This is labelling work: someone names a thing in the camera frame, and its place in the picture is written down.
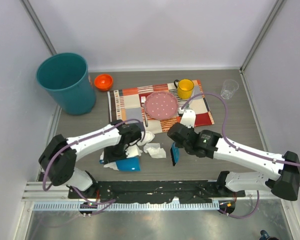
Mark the blue hand brush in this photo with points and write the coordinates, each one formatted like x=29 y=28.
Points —
x=175 y=154

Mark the perforated cable duct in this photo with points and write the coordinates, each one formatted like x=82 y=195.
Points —
x=174 y=205

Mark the colourful patchwork placemat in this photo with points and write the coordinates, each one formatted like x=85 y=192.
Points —
x=125 y=104

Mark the silver fork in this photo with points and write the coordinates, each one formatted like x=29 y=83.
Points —
x=143 y=100

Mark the blue dustpan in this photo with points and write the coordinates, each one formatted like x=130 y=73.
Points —
x=125 y=165

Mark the crumpled paper near placemat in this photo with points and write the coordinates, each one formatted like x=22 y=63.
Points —
x=146 y=137

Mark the crumpled paper far right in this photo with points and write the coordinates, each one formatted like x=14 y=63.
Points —
x=155 y=150

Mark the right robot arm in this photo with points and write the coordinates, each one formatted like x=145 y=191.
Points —
x=277 y=173

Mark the teal plastic trash bin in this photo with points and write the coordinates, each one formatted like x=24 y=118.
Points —
x=65 y=77

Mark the knife with teal handle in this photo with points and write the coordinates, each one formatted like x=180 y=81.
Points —
x=188 y=102

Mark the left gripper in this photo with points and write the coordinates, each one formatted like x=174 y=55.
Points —
x=108 y=158

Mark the crumpled paper front left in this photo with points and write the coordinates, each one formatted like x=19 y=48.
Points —
x=111 y=165

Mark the orange bowl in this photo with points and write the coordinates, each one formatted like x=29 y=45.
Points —
x=103 y=82

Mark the yellow enamel mug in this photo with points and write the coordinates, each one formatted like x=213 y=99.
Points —
x=184 y=88

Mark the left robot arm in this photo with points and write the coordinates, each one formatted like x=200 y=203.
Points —
x=59 y=157

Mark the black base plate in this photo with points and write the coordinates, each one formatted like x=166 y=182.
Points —
x=159 y=192

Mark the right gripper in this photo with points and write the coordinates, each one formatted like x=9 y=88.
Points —
x=191 y=129

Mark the pink dotted plate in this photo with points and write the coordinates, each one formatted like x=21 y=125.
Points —
x=161 y=105

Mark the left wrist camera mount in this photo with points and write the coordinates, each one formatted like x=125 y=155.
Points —
x=133 y=151

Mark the clear plastic cup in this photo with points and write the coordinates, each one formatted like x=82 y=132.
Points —
x=229 y=88

